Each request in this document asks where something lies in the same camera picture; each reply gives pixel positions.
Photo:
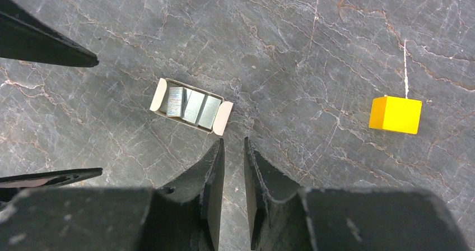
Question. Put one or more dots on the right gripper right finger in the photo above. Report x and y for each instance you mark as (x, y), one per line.
(284, 215)

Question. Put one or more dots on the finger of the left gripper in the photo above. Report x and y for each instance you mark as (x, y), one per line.
(25, 38)
(12, 185)

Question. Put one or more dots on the yellow cube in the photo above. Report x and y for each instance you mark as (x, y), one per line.
(395, 114)

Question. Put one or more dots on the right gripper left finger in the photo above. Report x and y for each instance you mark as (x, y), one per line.
(183, 214)

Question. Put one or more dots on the staple box grey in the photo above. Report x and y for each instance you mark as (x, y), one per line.
(191, 106)

